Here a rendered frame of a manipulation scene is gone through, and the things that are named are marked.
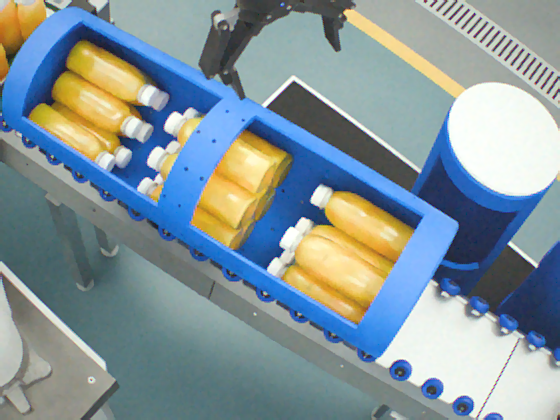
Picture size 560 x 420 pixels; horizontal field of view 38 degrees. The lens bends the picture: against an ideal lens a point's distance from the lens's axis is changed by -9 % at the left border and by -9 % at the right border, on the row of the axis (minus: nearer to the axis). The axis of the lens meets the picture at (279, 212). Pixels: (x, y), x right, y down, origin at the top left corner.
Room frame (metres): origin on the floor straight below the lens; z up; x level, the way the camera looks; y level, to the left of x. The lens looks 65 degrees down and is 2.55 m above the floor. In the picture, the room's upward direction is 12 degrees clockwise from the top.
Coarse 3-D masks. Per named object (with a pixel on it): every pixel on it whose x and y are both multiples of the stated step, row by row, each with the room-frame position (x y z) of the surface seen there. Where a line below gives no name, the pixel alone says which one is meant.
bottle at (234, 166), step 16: (176, 128) 0.77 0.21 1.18; (192, 128) 0.76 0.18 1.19; (240, 144) 0.75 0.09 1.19; (224, 160) 0.72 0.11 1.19; (240, 160) 0.72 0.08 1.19; (256, 160) 0.73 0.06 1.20; (272, 160) 0.74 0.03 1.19; (224, 176) 0.71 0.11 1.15; (240, 176) 0.70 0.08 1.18; (256, 176) 0.70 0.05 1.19; (256, 192) 0.69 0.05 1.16
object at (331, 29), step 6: (324, 18) 0.67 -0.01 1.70; (330, 18) 0.66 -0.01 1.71; (324, 24) 0.68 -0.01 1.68; (330, 24) 0.66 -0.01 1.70; (336, 24) 0.66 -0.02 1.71; (324, 30) 0.68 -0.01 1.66; (330, 30) 0.66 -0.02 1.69; (336, 30) 0.66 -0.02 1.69; (330, 36) 0.67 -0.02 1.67; (336, 36) 0.66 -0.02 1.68; (330, 42) 0.67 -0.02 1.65; (336, 42) 0.66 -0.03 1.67; (336, 48) 0.66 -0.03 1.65
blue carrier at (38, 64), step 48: (48, 48) 0.86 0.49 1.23; (144, 48) 0.91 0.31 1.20; (48, 96) 0.89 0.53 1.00; (192, 96) 0.92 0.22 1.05; (48, 144) 0.72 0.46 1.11; (144, 144) 0.84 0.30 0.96; (192, 144) 0.71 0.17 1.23; (288, 144) 0.84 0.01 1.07; (192, 192) 0.64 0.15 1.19; (288, 192) 0.78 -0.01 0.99; (384, 192) 0.71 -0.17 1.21; (192, 240) 0.60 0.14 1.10; (432, 240) 0.63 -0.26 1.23; (288, 288) 0.53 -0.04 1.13; (384, 288) 0.54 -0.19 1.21; (384, 336) 0.47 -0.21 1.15
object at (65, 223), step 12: (48, 204) 0.82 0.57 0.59; (60, 204) 0.81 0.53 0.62; (60, 216) 0.80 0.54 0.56; (72, 216) 0.84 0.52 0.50; (60, 228) 0.81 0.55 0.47; (72, 228) 0.82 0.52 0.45; (60, 240) 0.82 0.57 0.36; (72, 240) 0.81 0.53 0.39; (72, 252) 0.80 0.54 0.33; (84, 252) 0.84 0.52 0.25; (72, 264) 0.81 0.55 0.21; (84, 264) 0.83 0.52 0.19; (72, 276) 0.82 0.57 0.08; (84, 276) 0.81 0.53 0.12; (84, 288) 0.81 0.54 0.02
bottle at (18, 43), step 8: (8, 8) 1.06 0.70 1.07; (16, 8) 1.08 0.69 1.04; (0, 16) 1.05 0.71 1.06; (8, 16) 1.05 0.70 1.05; (16, 16) 1.07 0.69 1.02; (0, 24) 1.04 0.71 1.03; (8, 24) 1.05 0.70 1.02; (16, 24) 1.07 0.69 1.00; (0, 32) 1.04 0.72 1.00; (8, 32) 1.05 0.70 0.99; (16, 32) 1.06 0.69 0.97; (0, 40) 1.04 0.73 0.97; (8, 40) 1.04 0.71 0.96; (16, 40) 1.06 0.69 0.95; (8, 48) 1.04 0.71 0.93; (16, 48) 1.05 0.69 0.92
